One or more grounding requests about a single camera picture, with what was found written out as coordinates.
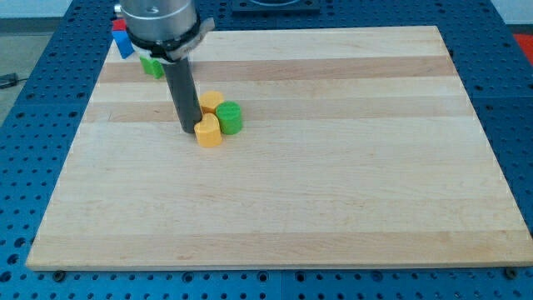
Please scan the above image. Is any black mounting plate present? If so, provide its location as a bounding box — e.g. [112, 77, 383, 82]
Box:
[230, 0, 321, 13]

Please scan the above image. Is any black device on floor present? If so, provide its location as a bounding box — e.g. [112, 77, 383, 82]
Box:
[0, 72, 19, 89]

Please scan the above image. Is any yellow heart block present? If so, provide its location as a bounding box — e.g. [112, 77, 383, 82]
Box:
[194, 113, 222, 148]

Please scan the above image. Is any light wooden board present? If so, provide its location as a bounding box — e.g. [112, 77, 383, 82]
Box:
[27, 26, 532, 271]

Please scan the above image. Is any green star block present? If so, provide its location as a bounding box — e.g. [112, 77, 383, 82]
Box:
[140, 57, 165, 79]

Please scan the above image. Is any yellow cylinder block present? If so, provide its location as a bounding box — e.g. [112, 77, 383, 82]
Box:
[199, 91, 225, 114]

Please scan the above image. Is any blue cube block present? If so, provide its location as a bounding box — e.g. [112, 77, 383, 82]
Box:
[112, 31, 134, 59]

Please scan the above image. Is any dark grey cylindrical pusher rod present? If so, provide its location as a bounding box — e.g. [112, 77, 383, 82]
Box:
[163, 57, 202, 134]

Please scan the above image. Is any green cylinder block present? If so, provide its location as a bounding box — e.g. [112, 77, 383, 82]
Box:
[216, 102, 242, 135]

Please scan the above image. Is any red block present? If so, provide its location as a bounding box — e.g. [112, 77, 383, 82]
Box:
[112, 18, 127, 32]

